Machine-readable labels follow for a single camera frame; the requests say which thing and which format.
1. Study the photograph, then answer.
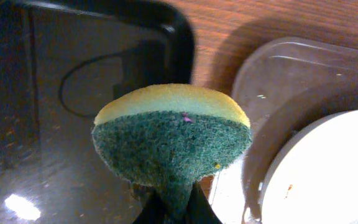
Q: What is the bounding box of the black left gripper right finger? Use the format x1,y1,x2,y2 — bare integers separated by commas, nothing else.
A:
190,182,222,224

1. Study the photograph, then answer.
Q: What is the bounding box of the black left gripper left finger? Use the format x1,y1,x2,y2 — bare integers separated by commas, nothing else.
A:
132,192,166,224

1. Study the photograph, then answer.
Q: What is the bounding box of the yellow green sponge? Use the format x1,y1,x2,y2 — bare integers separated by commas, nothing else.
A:
91,84,252,219

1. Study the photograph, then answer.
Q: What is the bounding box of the white plate with sauce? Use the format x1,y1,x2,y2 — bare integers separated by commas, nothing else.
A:
260,110,358,224

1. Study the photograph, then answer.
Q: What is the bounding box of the brown serving tray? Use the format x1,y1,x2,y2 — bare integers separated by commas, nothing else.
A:
208,36,358,224

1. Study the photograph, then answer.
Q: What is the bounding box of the black small tray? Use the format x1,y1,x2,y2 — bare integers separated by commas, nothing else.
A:
0,0,195,223

